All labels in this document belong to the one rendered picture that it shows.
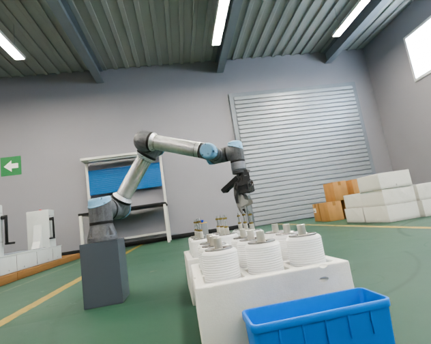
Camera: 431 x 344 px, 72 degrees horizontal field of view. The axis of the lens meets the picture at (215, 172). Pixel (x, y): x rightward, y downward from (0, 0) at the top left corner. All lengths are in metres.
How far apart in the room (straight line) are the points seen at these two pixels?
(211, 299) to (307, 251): 0.27
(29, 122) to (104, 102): 1.61
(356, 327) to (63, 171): 6.66
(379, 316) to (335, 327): 0.10
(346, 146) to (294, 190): 1.71
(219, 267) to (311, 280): 0.23
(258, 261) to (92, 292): 1.00
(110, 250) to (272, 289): 0.98
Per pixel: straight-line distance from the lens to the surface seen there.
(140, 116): 6.95
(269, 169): 6.77
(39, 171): 7.21
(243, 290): 0.76
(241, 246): 0.91
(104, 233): 1.60
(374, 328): 0.74
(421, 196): 3.99
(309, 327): 0.68
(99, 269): 1.59
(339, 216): 5.04
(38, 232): 4.91
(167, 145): 1.47
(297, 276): 0.79
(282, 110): 7.23
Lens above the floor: 0.34
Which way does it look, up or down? 9 degrees up
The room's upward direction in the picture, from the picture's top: 9 degrees counter-clockwise
